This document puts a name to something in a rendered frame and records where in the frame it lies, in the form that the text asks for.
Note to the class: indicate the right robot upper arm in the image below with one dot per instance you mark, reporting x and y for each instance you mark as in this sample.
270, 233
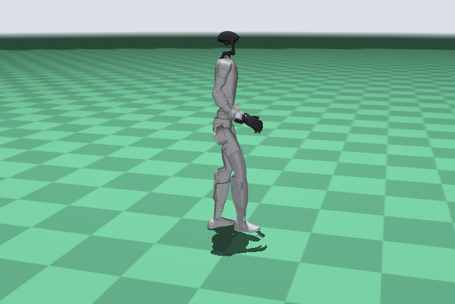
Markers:
224, 68

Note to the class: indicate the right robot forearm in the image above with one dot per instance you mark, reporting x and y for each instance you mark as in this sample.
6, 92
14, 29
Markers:
225, 106

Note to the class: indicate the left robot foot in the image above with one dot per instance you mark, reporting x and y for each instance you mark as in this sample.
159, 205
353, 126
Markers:
222, 223

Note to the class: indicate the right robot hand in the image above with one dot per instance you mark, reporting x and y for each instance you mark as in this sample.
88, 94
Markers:
252, 121

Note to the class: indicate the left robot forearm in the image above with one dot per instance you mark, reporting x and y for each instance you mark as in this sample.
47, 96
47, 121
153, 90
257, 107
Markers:
236, 108

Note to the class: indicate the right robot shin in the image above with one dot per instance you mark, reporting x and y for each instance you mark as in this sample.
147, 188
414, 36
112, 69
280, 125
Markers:
239, 197

